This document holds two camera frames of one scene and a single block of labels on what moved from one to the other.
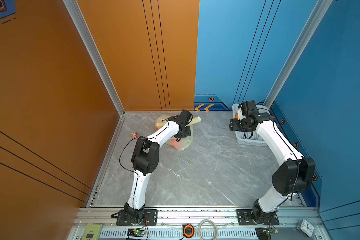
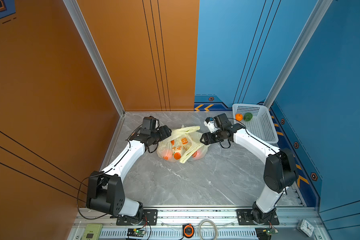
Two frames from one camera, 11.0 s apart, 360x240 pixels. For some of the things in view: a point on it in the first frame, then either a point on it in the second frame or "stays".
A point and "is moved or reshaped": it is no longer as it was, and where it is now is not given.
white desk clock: x=306 y=227 stays
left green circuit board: x=136 y=232 stays
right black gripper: x=233 y=125 -> x=210 y=140
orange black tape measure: x=188 y=230 stays
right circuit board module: x=265 y=233 stays
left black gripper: x=188 y=132 -> x=164 y=131
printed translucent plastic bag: x=182 y=142 is moved or reshaped
